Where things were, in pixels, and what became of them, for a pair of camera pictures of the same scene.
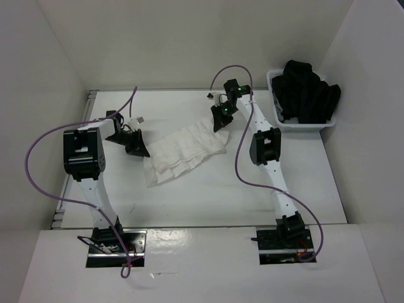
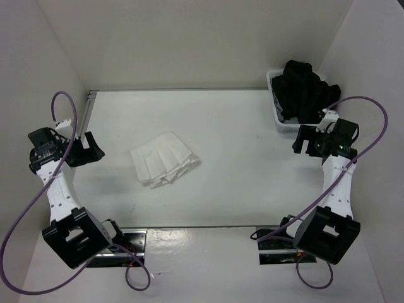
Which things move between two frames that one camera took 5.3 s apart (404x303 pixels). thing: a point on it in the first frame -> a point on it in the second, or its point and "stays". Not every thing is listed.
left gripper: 137,147 -> 93,152
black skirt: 302,95 stays
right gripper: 218,123 -> 305,133
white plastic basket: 290,125 stays
